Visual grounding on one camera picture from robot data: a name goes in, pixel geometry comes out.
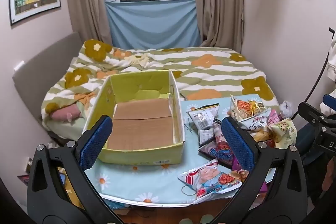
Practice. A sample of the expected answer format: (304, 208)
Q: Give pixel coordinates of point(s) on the white barcode snack packet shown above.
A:
(202, 115)

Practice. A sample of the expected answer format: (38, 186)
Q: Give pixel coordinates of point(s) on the white garment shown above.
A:
(332, 58)

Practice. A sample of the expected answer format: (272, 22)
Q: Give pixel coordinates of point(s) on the small white text snack packet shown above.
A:
(206, 137)

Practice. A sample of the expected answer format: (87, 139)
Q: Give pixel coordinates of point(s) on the gold foil snack packet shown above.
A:
(256, 106)

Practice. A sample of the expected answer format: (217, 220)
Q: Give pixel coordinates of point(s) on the yellow-green cardboard box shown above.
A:
(141, 119)

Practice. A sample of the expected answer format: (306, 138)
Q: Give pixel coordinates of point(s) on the cream cartoon-face snack packet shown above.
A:
(284, 132)

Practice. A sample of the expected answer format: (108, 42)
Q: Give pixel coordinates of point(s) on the daisy print tablecloth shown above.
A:
(157, 179)

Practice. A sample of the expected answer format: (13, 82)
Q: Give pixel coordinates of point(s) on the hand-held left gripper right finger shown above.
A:
(237, 142)

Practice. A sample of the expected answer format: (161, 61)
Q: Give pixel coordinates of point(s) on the white green-lettered snack packet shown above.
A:
(258, 124)

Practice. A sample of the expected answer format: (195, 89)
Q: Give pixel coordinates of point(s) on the pink striped snack packet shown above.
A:
(273, 116)

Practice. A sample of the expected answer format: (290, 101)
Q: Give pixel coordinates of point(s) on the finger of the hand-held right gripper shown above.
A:
(312, 111)

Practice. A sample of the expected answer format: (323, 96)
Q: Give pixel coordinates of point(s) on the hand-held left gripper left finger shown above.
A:
(95, 142)

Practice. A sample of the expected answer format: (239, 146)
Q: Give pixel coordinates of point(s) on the pink plush toy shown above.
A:
(65, 113)

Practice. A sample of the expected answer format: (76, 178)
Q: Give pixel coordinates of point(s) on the thin elastic band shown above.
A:
(187, 194)

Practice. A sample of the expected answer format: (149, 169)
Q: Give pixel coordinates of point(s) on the cream noodle-print snack packet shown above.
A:
(241, 108)

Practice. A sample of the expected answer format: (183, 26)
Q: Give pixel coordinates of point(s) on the white wall switch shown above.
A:
(19, 66)

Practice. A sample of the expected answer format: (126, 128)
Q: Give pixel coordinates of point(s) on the yellow chip-print snack packet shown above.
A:
(261, 136)

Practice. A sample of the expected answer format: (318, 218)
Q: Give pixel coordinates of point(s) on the light blue hanging cloth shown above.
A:
(152, 24)

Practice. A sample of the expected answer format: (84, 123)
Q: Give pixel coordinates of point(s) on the dark purple cartoon snack packet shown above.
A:
(218, 151)

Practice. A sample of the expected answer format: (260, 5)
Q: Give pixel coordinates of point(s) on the grey padded headboard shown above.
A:
(39, 77)

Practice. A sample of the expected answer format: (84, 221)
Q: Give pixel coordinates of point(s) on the striped floral blanket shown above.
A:
(210, 74)

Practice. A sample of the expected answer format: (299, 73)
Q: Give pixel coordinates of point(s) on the white red blue snack packet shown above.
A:
(210, 179)

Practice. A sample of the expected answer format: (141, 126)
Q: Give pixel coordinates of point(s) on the white plastic bag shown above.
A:
(285, 108)

